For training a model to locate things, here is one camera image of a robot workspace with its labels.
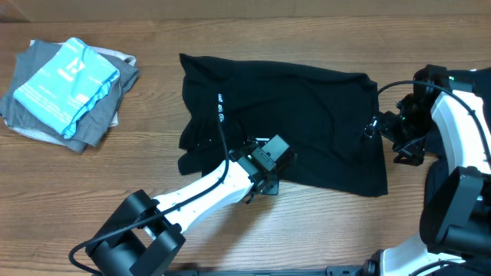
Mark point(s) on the folded light blue shirt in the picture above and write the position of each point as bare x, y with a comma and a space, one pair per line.
67, 86

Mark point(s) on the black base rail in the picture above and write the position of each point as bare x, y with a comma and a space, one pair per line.
349, 270

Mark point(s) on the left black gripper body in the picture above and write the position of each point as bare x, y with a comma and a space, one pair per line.
273, 186

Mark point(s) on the pile of black clothes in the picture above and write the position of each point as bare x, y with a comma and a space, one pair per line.
438, 171

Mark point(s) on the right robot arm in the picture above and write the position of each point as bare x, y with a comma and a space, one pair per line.
448, 109

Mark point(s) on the folded dark grey shirt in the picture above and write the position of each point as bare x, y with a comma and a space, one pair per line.
101, 111

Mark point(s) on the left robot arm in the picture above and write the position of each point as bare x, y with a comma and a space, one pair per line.
143, 235

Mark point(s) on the black polo shirt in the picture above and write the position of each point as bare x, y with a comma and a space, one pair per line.
320, 113

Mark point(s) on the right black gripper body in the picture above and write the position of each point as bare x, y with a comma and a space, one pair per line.
407, 132

